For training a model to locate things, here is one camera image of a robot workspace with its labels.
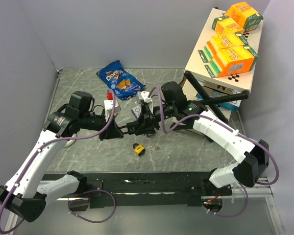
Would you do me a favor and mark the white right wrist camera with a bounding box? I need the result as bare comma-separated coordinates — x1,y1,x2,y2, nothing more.
136,91,153,108

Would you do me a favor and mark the black padlock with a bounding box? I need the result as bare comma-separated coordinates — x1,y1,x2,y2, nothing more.
125,121,139,135

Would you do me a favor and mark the orange sponge pack top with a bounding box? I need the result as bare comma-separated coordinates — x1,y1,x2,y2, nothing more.
225,1,263,32

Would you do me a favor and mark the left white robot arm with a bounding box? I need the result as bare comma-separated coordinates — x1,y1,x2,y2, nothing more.
0,90,123,222

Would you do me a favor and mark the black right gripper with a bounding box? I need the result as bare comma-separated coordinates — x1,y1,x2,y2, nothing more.
132,103,176,137

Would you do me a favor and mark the purple white toothpaste box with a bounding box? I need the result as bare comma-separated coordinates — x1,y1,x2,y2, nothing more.
131,105,142,120

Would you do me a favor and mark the white shelf with black frame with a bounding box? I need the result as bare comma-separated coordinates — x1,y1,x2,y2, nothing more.
184,8,257,94

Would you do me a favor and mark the blue box under shelf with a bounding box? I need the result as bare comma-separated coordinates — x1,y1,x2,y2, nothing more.
208,91,249,112

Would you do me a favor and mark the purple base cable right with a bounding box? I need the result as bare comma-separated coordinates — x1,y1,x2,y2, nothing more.
205,183,248,217

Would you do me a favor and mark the yellow padlock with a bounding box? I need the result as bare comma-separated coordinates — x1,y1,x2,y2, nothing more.
133,143,146,156

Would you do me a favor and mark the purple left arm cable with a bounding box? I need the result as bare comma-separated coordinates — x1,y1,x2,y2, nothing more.
0,89,117,235

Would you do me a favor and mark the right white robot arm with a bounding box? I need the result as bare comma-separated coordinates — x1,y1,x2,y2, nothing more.
134,82,272,195

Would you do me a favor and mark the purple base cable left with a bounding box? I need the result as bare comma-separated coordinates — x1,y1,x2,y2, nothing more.
68,189,117,223

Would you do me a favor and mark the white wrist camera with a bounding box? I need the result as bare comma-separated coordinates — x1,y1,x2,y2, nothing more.
136,91,153,108
104,93,121,118

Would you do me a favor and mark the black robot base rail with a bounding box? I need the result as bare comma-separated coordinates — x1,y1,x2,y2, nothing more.
39,171,233,209

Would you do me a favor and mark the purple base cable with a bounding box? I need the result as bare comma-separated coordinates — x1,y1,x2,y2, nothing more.
68,189,117,223
205,183,248,217

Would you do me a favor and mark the orange sponge pack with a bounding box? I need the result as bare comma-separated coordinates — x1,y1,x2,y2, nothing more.
225,1,263,32
204,46,258,78
212,16,245,35

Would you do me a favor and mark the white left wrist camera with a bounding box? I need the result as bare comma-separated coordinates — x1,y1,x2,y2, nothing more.
104,93,121,118

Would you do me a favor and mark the white mesh scrubbing pad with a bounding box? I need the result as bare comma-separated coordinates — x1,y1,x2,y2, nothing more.
64,140,75,148

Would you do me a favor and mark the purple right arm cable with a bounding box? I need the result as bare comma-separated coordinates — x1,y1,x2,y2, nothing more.
148,85,280,186

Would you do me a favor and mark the blue Doritos chip bag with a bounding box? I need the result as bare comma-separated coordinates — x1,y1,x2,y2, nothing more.
97,60,145,100

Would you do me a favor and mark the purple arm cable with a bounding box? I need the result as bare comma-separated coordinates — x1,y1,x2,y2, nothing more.
0,89,117,235
148,85,280,186

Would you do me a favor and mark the orange sponge pack front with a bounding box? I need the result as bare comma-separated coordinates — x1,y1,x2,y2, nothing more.
204,46,258,78

